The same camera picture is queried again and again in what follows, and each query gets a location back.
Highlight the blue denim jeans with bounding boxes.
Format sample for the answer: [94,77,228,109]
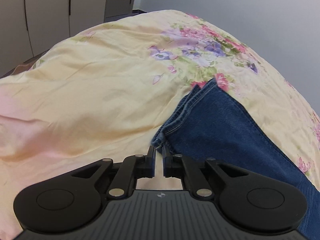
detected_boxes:
[151,79,319,239]

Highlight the floral yellow bed quilt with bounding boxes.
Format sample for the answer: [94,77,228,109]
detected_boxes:
[1,10,319,239]

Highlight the beige wardrobe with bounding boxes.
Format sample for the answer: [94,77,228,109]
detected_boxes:
[1,0,134,75]

